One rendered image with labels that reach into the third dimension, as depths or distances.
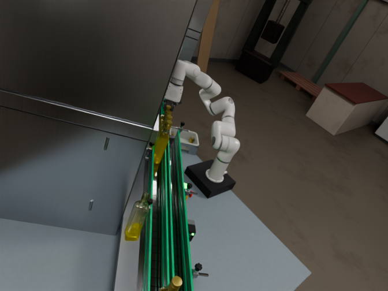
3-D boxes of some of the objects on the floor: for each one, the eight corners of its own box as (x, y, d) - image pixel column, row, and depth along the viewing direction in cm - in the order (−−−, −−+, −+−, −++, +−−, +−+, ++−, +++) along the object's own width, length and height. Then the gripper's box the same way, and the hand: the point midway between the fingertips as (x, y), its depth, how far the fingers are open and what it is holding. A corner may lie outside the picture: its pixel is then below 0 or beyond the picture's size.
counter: (368, 124, 721) (389, 97, 683) (332, 135, 576) (357, 103, 538) (343, 108, 755) (362, 82, 717) (303, 115, 610) (325, 83, 571)
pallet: (336, 103, 766) (339, 99, 759) (320, 105, 701) (323, 101, 694) (293, 75, 833) (296, 71, 827) (275, 75, 768) (278, 71, 762)
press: (246, 66, 744) (303, -54, 607) (273, 84, 700) (342, -40, 563) (228, 64, 697) (287, -65, 560) (256, 85, 654) (326, -51, 516)
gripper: (189, 84, 184) (179, 113, 190) (162, 76, 180) (153, 105, 186) (190, 86, 177) (181, 116, 183) (163, 78, 173) (154, 108, 179)
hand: (168, 108), depth 184 cm, fingers closed on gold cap, 3 cm apart
